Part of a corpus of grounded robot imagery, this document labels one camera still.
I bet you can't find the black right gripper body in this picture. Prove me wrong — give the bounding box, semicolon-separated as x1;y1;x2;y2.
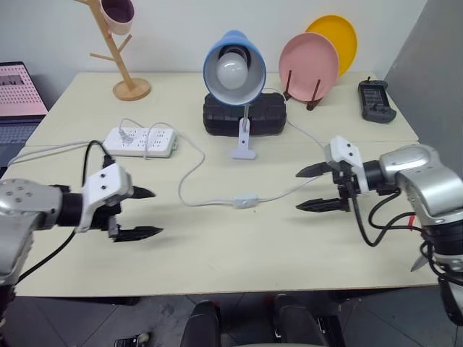
331;161;360;213

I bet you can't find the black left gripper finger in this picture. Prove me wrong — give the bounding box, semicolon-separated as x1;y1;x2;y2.
113;226;164;244
128;185;157;200

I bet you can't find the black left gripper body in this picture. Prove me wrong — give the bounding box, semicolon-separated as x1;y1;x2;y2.
88;197;123;242

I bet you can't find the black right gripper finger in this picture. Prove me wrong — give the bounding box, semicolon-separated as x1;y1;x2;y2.
295;161;336;179
295;197;350;214

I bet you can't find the blue clip desk lamp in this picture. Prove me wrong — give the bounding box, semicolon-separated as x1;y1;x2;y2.
202;30;268;160

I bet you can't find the white power strip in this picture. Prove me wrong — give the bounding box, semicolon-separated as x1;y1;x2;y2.
102;126;180;159

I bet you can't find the dark wooden plate rack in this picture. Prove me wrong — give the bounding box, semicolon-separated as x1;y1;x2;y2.
282;70;323;111

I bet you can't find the black plastic case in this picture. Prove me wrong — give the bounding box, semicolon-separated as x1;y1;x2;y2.
202;92;289;137

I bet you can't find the black handheld remote controller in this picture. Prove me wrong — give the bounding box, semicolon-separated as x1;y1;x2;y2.
357;76;398;124

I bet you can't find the wooden cup tree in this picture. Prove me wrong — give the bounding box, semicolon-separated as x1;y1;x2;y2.
74;0;152;101

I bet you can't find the pink plate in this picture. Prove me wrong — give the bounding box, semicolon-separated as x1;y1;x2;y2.
279;32;340;100

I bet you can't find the dark rounded shape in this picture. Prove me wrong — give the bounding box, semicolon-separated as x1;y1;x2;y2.
180;300;222;347
273;294;326;347

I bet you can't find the yellow plate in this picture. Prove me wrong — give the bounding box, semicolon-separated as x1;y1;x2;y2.
305;14;358;78

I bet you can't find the grey laptop with pink screen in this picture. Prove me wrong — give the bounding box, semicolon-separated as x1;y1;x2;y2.
0;61;50;169

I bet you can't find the pink cup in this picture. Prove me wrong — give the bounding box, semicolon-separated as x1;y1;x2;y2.
100;0;137;36

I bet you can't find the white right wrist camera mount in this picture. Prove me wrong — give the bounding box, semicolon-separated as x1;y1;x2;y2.
324;135;370;195

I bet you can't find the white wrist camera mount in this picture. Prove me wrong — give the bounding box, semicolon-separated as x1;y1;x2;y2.
77;163;133;234
324;135;370;195

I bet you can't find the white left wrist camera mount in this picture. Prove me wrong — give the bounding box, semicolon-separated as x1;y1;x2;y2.
77;163;133;234

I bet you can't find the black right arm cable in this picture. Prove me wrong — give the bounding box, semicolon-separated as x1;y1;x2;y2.
345;180;424;248

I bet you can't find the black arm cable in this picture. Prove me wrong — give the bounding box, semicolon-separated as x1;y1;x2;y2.
17;140;115;282
345;180;424;248

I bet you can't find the white lamp power cord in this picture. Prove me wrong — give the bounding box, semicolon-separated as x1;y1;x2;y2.
117;86;328;209

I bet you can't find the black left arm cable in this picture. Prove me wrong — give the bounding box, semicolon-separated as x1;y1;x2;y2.
17;140;115;282

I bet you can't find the grey inline cable switch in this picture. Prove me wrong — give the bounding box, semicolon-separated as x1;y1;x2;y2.
233;194;260;210

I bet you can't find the white power strip cable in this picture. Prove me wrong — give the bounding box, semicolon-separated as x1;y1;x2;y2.
6;140;106;167

